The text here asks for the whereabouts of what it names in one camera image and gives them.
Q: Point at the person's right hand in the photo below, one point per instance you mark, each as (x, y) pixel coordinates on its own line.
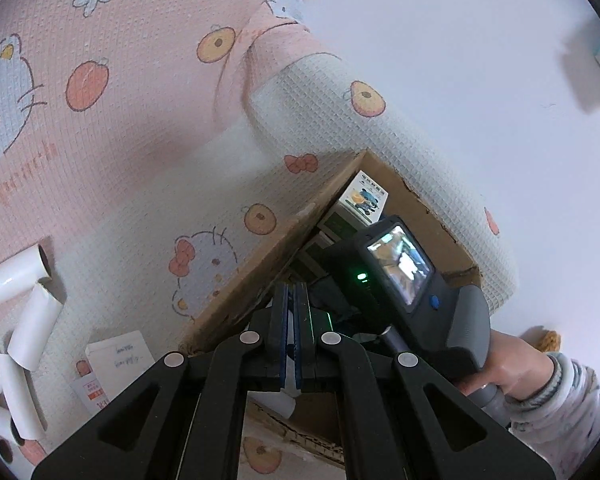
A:
(515, 365)

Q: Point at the red and white packet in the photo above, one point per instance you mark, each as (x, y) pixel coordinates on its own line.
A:
(92, 392)

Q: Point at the brown cardboard box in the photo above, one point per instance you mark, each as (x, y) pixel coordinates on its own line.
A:
(250, 280)

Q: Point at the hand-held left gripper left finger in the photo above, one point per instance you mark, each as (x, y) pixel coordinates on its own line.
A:
(282, 345)

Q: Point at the green and white carton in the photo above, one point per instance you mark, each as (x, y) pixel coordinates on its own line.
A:
(337, 222)

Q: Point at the white paper card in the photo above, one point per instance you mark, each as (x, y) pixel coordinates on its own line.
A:
(122, 360)

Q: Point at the short white cardboard roll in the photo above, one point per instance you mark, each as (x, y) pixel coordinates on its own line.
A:
(272, 404)

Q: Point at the blue and white carton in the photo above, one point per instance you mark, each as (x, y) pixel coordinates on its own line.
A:
(367, 200)

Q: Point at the pile of white paper tubes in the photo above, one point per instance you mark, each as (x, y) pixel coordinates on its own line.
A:
(30, 325)

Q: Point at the pink printed blanket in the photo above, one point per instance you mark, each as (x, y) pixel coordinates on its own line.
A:
(145, 110)

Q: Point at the person's right forearm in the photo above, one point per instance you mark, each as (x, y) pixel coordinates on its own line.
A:
(565, 410)

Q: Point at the brown plush toy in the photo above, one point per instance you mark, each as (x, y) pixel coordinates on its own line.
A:
(547, 341)

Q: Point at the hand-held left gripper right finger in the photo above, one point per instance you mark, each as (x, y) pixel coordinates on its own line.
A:
(300, 345)

